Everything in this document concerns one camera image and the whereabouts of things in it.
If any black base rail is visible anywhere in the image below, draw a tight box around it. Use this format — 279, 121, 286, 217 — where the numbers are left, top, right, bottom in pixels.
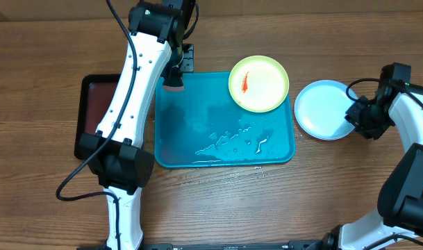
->
77, 239, 337, 250

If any black rectangular tray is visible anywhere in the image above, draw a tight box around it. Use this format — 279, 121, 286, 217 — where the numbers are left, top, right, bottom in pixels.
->
74, 74, 120, 160

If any yellow-green plate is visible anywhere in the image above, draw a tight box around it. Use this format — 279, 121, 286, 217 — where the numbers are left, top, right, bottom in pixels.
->
229, 56, 290, 113

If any light blue plate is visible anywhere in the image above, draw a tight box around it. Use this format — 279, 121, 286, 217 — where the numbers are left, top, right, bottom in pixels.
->
295, 80, 357, 140

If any teal plastic tray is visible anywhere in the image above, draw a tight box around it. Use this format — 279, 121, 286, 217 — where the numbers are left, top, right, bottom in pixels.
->
154, 72, 296, 168

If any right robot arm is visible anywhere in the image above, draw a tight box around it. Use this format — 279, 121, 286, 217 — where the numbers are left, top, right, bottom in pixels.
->
312, 85, 423, 249

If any green and pink sponge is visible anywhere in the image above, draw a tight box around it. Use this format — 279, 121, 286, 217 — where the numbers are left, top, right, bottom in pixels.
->
163, 77, 185, 92

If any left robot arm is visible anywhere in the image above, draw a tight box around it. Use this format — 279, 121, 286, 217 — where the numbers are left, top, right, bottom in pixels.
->
79, 0, 199, 249

